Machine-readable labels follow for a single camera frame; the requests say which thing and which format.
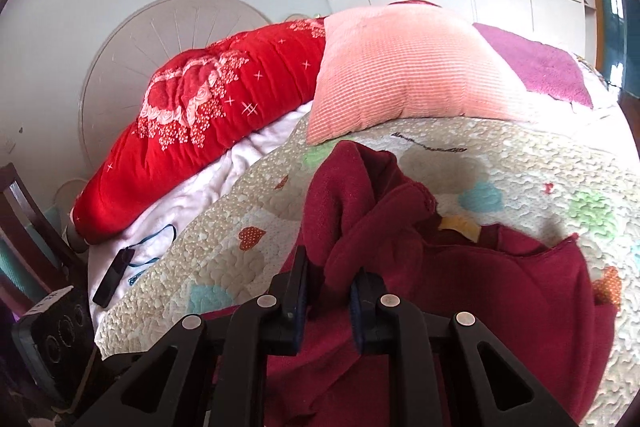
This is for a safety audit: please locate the black device with blue lanyard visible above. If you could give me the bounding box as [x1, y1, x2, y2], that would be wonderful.
[92, 224, 178, 309]

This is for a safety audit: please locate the quilted heart pattern bedspread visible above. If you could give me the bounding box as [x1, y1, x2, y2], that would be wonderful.
[94, 116, 640, 427]

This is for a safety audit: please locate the pink ribbed pillow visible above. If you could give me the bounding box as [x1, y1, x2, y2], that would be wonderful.
[306, 5, 531, 145]

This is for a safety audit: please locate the dark wooden chair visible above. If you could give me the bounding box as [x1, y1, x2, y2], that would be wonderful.
[0, 162, 88, 313]

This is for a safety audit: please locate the dark red fleece garment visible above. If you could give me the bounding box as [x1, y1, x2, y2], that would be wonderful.
[200, 139, 619, 427]

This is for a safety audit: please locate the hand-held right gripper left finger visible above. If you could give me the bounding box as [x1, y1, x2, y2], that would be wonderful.
[75, 246, 311, 427]

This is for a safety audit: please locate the purple towel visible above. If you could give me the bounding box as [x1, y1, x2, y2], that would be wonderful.
[472, 23, 594, 109]

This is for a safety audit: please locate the round beige headboard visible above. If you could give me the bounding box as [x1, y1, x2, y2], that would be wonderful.
[77, 0, 273, 172]

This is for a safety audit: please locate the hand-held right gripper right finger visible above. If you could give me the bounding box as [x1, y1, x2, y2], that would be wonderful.
[349, 271, 578, 427]

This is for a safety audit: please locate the red floral quilt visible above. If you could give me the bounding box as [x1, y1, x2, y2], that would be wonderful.
[71, 0, 441, 245]

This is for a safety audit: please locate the white bed sheet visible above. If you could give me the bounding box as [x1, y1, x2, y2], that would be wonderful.
[82, 99, 315, 315]

